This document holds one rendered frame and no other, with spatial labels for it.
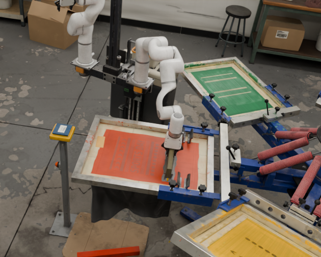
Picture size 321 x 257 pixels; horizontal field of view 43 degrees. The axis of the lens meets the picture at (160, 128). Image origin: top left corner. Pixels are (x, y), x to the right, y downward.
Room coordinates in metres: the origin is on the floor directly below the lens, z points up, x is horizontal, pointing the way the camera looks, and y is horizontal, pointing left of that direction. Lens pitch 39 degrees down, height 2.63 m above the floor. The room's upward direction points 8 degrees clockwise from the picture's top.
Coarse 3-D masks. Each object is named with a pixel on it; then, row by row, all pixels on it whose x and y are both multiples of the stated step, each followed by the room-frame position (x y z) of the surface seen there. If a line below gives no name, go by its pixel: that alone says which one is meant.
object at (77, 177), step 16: (96, 128) 1.96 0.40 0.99; (144, 128) 2.05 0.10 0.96; (160, 128) 2.05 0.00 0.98; (208, 144) 1.96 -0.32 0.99; (80, 160) 1.65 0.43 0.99; (208, 160) 1.81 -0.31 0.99; (80, 176) 1.53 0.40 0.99; (96, 176) 1.54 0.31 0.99; (208, 176) 1.67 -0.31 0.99; (144, 192) 1.51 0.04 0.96
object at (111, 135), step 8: (104, 136) 1.93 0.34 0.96; (112, 136) 1.94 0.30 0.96; (120, 136) 1.95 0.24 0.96; (128, 136) 1.96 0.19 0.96; (136, 136) 1.97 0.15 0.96; (144, 136) 1.99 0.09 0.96; (152, 136) 2.00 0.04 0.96; (104, 144) 1.85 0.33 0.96; (112, 144) 1.86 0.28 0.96; (160, 144) 1.93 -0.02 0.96; (184, 144) 1.96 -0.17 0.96; (192, 144) 1.97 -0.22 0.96; (160, 152) 1.85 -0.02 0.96; (184, 152) 1.89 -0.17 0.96; (192, 152) 1.90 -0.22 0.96; (184, 160) 1.82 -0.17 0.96; (192, 160) 1.83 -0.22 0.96
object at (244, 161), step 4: (244, 160) 1.80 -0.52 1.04; (248, 160) 1.80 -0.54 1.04; (252, 160) 1.81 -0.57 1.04; (256, 160) 1.81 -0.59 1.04; (244, 164) 1.76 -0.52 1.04; (248, 164) 1.77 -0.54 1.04; (252, 164) 1.77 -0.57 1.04; (256, 164) 1.78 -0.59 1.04; (232, 168) 1.76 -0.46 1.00; (248, 168) 1.76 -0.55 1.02; (252, 168) 1.76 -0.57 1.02; (256, 168) 1.76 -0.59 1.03
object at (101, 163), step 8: (104, 152) 1.78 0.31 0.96; (112, 152) 1.79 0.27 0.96; (96, 160) 1.71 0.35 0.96; (104, 160) 1.72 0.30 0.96; (160, 160) 1.79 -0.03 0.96; (96, 168) 1.64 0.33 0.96; (104, 168) 1.65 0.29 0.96; (160, 168) 1.72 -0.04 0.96; (176, 168) 1.74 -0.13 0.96; (184, 168) 1.75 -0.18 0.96; (192, 168) 1.75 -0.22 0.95; (120, 176) 1.60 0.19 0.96; (128, 176) 1.61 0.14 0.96; (136, 176) 1.62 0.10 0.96; (144, 176) 1.63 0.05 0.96; (152, 176) 1.64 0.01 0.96; (160, 176) 1.65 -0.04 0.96; (176, 176) 1.67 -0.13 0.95; (184, 176) 1.68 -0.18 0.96; (192, 176) 1.69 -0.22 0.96; (168, 184) 1.60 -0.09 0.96; (192, 184) 1.63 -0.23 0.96
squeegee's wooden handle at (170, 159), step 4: (172, 152) 1.76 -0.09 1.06; (168, 156) 1.73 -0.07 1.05; (172, 156) 1.73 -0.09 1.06; (168, 160) 1.69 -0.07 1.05; (172, 160) 1.69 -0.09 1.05; (168, 164) 1.65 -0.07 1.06; (172, 164) 1.66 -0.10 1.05; (168, 168) 1.62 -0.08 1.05; (168, 172) 1.62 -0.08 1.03; (168, 176) 1.62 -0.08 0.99
